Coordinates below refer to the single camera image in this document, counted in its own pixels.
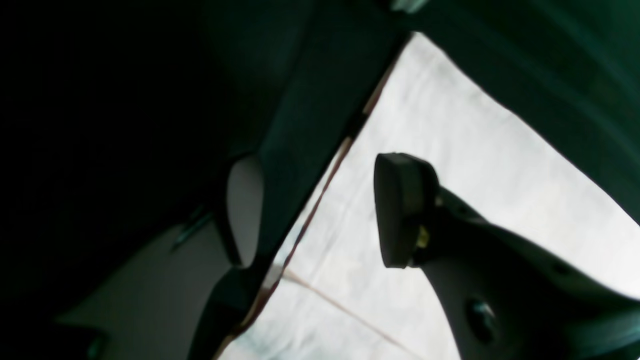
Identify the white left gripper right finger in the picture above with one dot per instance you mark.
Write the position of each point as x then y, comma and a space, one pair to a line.
504, 297

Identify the black table cloth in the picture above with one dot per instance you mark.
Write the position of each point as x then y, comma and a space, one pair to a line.
119, 119

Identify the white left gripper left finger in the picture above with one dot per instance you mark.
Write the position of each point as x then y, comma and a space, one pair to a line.
151, 306

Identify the light pink T-shirt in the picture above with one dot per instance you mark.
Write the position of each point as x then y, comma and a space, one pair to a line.
330, 297

